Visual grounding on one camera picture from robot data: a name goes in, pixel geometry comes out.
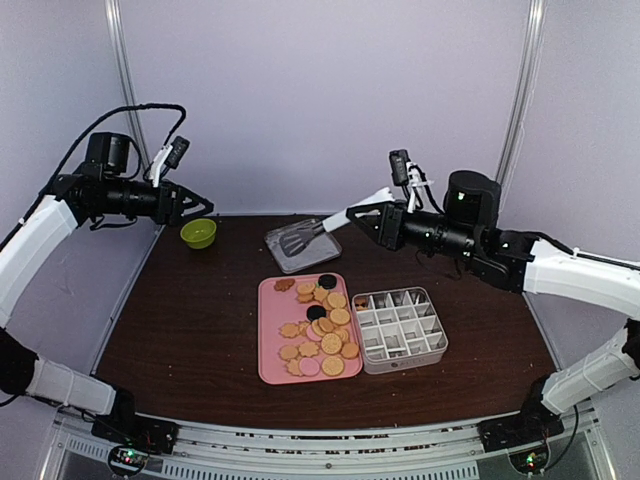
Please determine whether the black braided cable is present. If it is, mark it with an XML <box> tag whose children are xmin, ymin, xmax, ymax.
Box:
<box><xmin>39</xmin><ymin>103</ymin><xmax>187</xmax><ymax>196</ymax></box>

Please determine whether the round dotted biscuit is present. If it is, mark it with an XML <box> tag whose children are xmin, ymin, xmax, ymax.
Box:
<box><xmin>321</xmin><ymin>356</ymin><xmax>345</xmax><ymax>377</ymax></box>
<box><xmin>296</xmin><ymin>282</ymin><xmax>316</xmax><ymax>297</ymax></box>

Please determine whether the black sandwich cookie centre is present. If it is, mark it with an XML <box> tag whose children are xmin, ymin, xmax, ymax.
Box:
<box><xmin>306</xmin><ymin>305</ymin><xmax>327</xmax><ymax>321</ymax></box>

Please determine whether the green plastic bowl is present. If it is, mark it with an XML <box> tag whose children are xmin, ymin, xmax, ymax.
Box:
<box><xmin>180</xmin><ymin>218</ymin><xmax>217</xmax><ymax>250</ymax></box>

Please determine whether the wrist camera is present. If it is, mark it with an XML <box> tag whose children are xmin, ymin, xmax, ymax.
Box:
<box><xmin>389</xmin><ymin>149</ymin><xmax>410</xmax><ymax>187</ymax></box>
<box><xmin>165</xmin><ymin>136</ymin><xmax>190</xmax><ymax>169</ymax></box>

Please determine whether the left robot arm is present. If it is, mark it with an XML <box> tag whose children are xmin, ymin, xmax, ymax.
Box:
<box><xmin>1</xmin><ymin>132</ymin><xmax>214</xmax><ymax>444</ymax></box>

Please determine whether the right metal frame post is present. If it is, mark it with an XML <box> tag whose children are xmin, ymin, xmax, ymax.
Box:
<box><xmin>494</xmin><ymin>0</ymin><xmax>545</xmax><ymax>184</ymax></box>

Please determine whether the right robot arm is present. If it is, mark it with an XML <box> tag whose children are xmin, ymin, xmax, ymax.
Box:
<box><xmin>346</xmin><ymin>170</ymin><xmax>639</xmax><ymax>442</ymax></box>

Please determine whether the black sandwich cookie right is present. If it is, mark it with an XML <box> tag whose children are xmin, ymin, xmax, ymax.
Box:
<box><xmin>318</xmin><ymin>274</ymin><xmax>337</xmax><ymax>290</ymax></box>

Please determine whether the metal frame post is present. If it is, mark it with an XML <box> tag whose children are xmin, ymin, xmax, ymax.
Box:
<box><xmin>494</xmin><ymin>0</ymin><xmax>545</xmax><ymax>184</ymax></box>
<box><xmin>104</xmin><ymin>0</ymin><xmax>150</xmax><ymax>168</ymax></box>

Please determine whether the black sandwich cookie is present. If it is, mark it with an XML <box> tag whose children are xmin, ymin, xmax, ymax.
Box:
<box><xmin>318</xmin><ymin>274</ymin><xmax>337</xmax><ymax>290</ymax></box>
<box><xmin>306</xmin><ymin>305</ymin><xmax>327</xmax><ymax>321</ymax></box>

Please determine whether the silver divided cookie tin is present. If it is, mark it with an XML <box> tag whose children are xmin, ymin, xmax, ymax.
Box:
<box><xmin>351</xmin><ymin>287</ymin><xmax>449</xmax><ymax>375</ymax></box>

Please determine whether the pink sandwich cookie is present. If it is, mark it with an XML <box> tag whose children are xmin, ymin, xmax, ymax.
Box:
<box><xmin>299</xmin><ymin>358</ymin><xmax>321</xmax><ymax>377</ymax></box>

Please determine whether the round dotted biscuit bottom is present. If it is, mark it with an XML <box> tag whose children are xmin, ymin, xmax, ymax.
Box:
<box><xmin>321</xmin><ymin>356</ymin><xmax>345</xmax><ymax>377</ymax></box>

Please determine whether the round dotted biscuit top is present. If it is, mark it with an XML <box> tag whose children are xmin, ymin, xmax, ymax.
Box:
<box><xmin>296</xmin><ymin>282</ymin><xmax>316</xmax><ymax>297</ymax></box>

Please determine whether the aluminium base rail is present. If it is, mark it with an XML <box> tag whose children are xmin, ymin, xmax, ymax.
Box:
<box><xmin>47</xmin><ymin>394</ymin><xmax>606</xmax><ymax>480</ymax></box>

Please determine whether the left metal frame post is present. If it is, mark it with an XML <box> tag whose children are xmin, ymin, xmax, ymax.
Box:
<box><xmin>104</xmin><ymin>0</ymin><xmax>150</xmax><ymax>168</ymax></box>

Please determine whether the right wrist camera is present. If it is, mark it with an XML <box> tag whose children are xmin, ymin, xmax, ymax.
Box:
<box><xmin>389</xmin><ymin>149</ymin><xmax>410</xmax><ymax>187</ymax></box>

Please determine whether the flower shaped butter cookie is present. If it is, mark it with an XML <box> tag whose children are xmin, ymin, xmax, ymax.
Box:
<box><xmin>279</xmin><ymin>323</ymin><xmax>300</xmax><ymax>338</ymax></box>

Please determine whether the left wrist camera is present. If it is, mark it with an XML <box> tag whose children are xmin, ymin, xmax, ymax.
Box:
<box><xmin>165</xmin><ymin>136</ymin><xmax>190</xmax><ymax>169</ymax></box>

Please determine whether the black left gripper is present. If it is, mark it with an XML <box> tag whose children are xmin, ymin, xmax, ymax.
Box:
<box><xmin>95</xmin><ymin>177</ymin><xmax>214</xmax><ymax>227</ymax></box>

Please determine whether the brown leaf cookie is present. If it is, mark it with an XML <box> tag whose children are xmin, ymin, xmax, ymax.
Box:
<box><xmin>274</xmin><ymin>278</ymin><xmax>296</xmax><ymax>292</ymax></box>

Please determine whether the pink plastic tray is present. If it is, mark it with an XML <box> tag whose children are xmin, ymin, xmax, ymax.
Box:
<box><xmin>258</xmin><ymin>272</ymin><xmax>363</xmax><ymax>385</ymax></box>

